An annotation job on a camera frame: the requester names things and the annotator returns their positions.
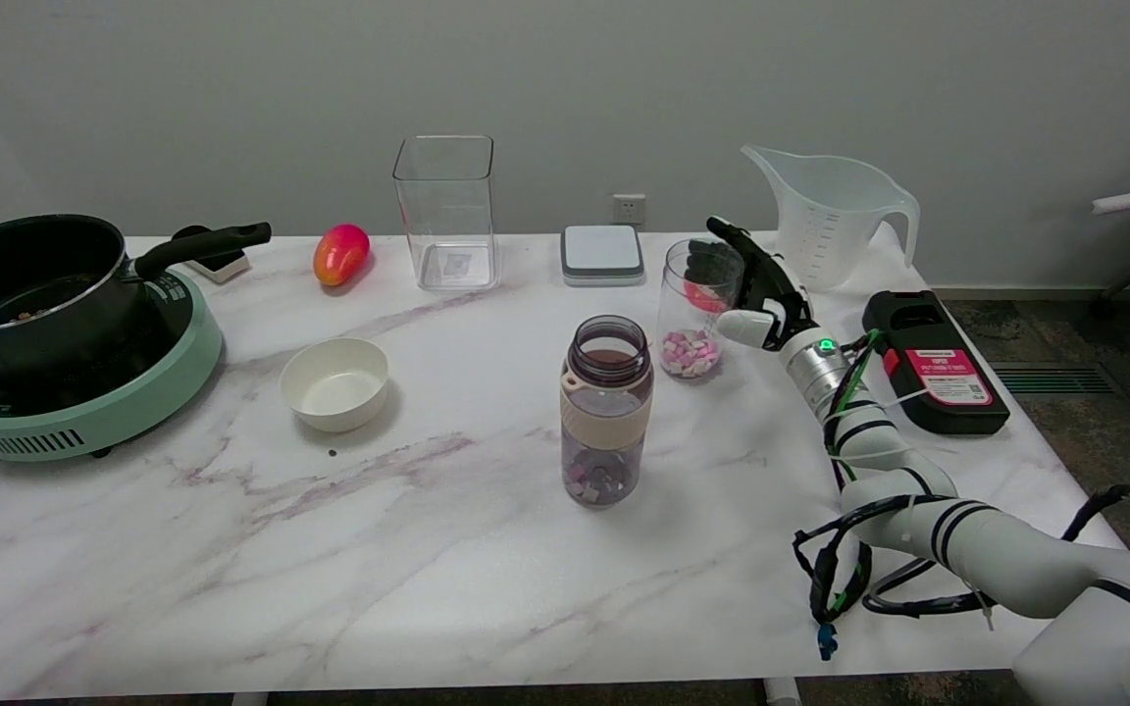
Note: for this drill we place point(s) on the clear jar with candies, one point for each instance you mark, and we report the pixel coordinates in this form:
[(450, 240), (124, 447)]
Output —
[(688, 348)]

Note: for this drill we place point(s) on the white grey square lid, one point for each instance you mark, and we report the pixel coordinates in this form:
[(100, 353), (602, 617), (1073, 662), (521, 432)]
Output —
[(602, 251)]

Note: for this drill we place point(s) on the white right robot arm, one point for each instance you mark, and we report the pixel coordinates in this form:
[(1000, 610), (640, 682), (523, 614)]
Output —
[(1016, 559)]

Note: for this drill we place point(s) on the red round lid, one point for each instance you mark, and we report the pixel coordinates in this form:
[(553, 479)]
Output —
[(704, 297)]

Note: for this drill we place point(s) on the metal floor grille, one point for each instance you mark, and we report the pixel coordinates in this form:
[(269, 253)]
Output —
[(1051, 378)]

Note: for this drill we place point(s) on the red yellow mango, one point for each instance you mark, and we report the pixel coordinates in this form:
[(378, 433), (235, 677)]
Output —
[(339, 255)]

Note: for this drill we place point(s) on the tall clear square container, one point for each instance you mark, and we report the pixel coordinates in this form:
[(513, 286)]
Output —
[(447, 230)]

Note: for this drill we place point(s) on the white table leg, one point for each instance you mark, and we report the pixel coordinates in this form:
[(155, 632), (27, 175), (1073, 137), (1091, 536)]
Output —
[(782, 692), (249, 699)]

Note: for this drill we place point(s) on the translucent measuring jug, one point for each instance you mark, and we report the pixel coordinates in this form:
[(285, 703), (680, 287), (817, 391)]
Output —
[(825, 235)]

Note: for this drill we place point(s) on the small white black-topped device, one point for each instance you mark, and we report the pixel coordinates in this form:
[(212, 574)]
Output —
[(224, 267)]

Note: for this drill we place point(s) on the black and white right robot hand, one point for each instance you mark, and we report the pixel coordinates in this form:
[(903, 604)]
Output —
[(766, 284)]

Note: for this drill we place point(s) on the black box with red label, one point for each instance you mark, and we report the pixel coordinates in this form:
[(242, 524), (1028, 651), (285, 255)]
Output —
[(948, 382)]

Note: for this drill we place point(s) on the white round bowl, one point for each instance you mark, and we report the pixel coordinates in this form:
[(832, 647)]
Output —
[(334, 392)]

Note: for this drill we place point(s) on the white wall socket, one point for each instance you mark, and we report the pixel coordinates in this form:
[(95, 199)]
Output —
[(629, 209)]

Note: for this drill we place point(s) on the clear bottle with beige band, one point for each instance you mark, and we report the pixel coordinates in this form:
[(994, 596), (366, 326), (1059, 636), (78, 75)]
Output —
[(606, 422)]

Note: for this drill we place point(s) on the mint green induction cooker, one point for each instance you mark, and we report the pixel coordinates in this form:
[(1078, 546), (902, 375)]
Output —
[(133, 404)]

